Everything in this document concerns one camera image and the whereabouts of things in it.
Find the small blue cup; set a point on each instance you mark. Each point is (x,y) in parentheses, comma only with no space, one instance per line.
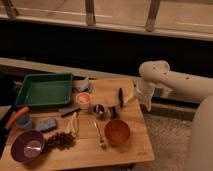
(24,122)

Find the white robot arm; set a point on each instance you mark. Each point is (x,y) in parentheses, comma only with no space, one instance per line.
(197,88)

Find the black marker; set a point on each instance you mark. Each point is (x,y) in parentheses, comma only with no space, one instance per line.
(120,96)

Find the banana pieces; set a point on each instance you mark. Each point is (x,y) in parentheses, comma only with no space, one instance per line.
(73,125)

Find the wooden board table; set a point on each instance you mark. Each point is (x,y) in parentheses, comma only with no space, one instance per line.
(87,152)

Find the purple bowl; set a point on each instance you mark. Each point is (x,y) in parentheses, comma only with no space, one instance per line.
(27,146)

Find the green plastic tray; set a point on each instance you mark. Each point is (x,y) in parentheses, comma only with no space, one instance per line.
(45,90)

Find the grey blue cloth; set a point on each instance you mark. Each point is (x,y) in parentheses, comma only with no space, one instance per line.
(85,86)

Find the small metal can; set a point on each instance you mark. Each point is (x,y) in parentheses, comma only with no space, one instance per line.
(112,112)

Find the blue sponge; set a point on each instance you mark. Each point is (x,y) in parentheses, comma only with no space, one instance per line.
(46,125)

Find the dark knife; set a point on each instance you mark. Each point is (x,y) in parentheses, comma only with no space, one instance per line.
(68,110)

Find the orange bowl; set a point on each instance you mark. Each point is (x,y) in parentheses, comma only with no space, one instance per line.
(117,132)

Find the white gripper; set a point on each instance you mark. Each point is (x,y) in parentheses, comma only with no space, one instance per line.
(145,91)

